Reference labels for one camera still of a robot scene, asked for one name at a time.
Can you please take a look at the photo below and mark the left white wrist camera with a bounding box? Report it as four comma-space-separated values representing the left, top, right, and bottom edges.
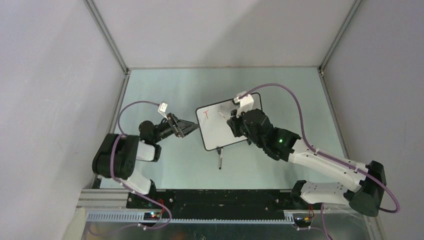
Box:
157, 101, 168, 119

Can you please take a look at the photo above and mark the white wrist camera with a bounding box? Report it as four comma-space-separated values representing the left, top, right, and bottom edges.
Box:
232, 91, 254, 118
157, 101, 168, 119

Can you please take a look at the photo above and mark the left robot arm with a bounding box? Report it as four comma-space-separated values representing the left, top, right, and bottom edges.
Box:
92, 113, 199, 208

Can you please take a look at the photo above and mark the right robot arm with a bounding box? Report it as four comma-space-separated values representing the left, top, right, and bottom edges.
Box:
226, 109, 387, 217

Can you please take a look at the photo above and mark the black whiteboard marker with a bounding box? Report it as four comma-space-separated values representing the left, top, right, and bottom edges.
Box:
217, 148, 223, 170

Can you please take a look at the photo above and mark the grey cable duct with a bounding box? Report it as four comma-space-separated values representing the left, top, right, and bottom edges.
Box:
86, 211, 296, 225

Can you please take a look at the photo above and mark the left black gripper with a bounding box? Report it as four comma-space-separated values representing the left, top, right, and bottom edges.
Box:
152, 112, 199, 144

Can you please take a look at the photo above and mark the red whiteboard marker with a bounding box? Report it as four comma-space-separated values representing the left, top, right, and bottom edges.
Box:
217, 110, 230, 121

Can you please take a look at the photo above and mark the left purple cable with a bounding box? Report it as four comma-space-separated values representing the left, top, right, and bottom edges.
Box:
86, 100, 173, 237

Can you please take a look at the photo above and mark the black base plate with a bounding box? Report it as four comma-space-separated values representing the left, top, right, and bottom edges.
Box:
126, 189, 309, 221

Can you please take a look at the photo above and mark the aluminium frame rail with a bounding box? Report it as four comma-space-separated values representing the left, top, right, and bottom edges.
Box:
83, 0, 129, 75

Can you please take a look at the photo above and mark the white board black frame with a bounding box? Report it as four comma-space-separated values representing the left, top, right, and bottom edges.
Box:
195, 99, 247, 152

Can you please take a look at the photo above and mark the purple cable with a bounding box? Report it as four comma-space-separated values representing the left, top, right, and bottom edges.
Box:
238, 83, 401, 240
86, 100, 173, 237

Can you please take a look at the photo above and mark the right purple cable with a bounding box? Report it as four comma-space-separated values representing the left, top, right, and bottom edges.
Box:
238, 83, 401, 240

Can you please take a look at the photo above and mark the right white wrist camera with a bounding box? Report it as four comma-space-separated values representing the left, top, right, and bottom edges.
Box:
232, 91, 254, 118

